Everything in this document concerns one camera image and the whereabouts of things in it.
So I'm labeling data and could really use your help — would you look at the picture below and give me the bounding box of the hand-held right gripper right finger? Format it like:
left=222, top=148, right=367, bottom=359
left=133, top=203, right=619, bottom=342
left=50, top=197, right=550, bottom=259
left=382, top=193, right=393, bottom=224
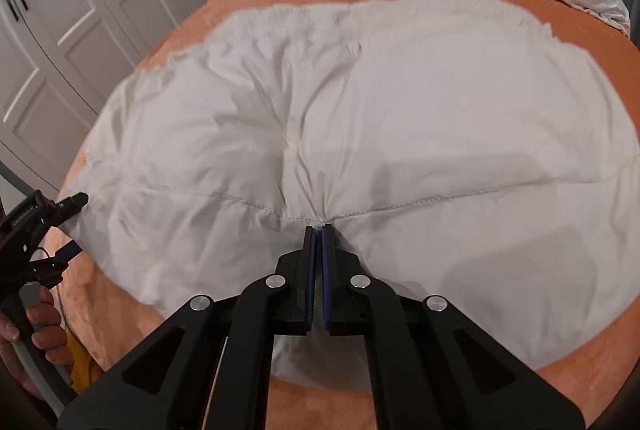
left=322, top=224, right=586, bottom=430

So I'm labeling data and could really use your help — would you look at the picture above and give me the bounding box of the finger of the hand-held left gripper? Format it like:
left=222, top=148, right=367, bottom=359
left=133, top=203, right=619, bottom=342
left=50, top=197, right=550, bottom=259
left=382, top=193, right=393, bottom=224
left=49, top=192, right=90, bottom=225
left=30, top=246, right=81, bottom=283

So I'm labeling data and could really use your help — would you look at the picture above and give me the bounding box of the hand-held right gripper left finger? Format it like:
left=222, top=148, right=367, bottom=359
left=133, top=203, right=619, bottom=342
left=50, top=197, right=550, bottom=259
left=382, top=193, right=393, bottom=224
left=57, top=225, right=317, bottom=430

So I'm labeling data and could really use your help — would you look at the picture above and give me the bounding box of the white padded jacket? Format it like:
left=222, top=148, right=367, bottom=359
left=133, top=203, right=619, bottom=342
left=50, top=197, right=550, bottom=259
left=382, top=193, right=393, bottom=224
left=65, top=0, right=640, bottom=383

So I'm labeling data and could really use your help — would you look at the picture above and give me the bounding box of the person's left hand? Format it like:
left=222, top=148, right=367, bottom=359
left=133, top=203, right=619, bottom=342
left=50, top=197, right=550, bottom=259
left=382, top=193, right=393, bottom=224
left=0, top=286, right=68, bottom=391

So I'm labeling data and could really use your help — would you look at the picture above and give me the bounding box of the white panelled wardrobe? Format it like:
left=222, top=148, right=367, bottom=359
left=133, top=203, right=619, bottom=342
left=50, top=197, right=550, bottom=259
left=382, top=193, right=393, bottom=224
left=0, top=0, right=231, bottom=191

